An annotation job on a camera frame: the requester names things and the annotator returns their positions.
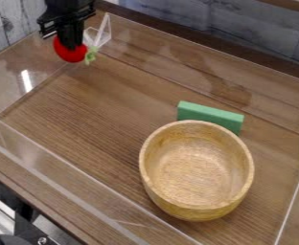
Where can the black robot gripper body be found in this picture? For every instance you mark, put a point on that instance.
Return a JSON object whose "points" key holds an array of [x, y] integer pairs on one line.
{"points": [[64, 12]]}

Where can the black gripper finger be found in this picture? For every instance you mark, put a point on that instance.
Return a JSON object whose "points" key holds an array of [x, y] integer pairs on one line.
{"points": [[77, 33], [65, 36]]}

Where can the red plush strawberry fruit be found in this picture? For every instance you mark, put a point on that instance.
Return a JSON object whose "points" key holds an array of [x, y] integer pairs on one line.
{"points": [[81, 54]]}

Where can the green foam block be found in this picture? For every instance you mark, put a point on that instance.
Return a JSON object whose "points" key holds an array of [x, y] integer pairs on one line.
{"points": [[193, 111]]}

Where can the wooden oval bowl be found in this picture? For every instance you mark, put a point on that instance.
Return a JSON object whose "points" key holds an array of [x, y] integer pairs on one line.
{"points": [[197, 170]]}

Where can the clear acrylic tray enclosure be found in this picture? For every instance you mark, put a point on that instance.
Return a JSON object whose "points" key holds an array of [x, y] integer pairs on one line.
{"points": [[75, 120]]}

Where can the black equipment with cable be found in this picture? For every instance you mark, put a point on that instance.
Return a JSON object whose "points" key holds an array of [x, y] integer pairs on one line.
{"points": [[19, 232]]}

